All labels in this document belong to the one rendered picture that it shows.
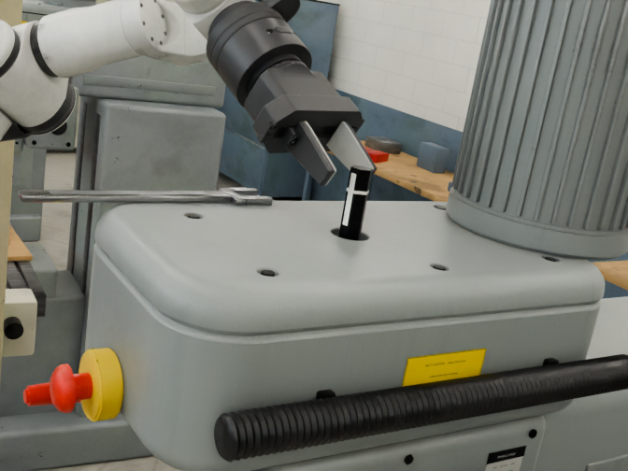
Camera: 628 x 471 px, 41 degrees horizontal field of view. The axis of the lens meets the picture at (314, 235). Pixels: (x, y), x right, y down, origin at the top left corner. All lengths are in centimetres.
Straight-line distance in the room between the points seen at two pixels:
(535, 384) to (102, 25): 58
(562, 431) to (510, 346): 18
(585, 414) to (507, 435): 13
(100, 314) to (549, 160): 45
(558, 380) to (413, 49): 674
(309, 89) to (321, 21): 735
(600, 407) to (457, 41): 618
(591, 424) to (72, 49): 70
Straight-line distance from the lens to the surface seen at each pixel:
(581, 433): 97
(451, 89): 703
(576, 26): 84
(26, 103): 100
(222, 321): 60
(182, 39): 97
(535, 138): 84
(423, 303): 69
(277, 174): 824
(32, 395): 83
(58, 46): 98
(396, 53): 764
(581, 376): 83
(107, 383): 70
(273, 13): 87
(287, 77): 82
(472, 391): 73
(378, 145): 711
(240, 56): 83
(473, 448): 84
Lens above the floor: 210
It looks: 16 degrees down
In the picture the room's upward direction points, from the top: 10 degrees clockwise
